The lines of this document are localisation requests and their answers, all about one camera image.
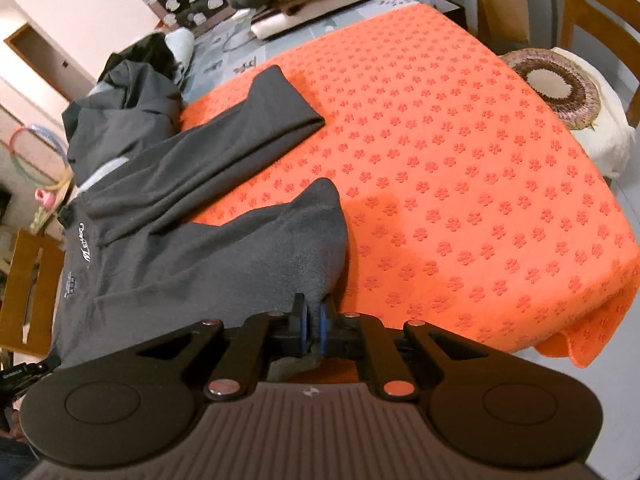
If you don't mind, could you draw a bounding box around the dark grey fleece sweater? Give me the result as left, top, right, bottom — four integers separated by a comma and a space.
52, 66, 347, 368

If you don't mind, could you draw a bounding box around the left wooden chair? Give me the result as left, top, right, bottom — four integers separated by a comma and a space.
0, 230, 64, 359

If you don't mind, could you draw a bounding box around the orange flower pattern mat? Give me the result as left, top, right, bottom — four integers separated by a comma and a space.
198, 3, 639, 367

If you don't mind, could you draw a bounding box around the pink kettlebell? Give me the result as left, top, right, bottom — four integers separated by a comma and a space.
34, 188, 58, 211

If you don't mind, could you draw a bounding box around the colourful hula hoop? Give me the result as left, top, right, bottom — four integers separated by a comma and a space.
6, 125, 70, 190

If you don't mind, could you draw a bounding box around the light wooden drawer cabinet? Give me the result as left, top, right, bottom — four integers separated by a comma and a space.
28, 174, 74, 240

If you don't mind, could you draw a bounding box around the light grey garment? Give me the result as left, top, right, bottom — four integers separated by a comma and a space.
77, 156, 129, 194

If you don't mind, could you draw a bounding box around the dark grey trousers pile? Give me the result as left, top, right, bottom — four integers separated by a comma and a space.
62, 61, 182, 186

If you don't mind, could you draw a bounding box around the patterned tablecloth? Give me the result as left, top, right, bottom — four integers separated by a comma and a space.
181, 0, 416, 103

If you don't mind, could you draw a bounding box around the black garment behind pile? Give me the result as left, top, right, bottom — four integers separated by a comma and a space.
98, 32, 177, 81

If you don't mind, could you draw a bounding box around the folded white striped garment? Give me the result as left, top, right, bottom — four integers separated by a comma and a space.
250, 0, 363, 40

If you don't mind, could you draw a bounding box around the brown paper bag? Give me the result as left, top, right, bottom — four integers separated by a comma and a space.
480, 0, 530, 54

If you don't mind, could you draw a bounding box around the near right wooden chair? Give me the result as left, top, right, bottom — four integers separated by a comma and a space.
557, 0, 640, 129

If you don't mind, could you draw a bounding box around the grey cable on table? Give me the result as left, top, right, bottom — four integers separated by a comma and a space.
221, 24, 257, 54

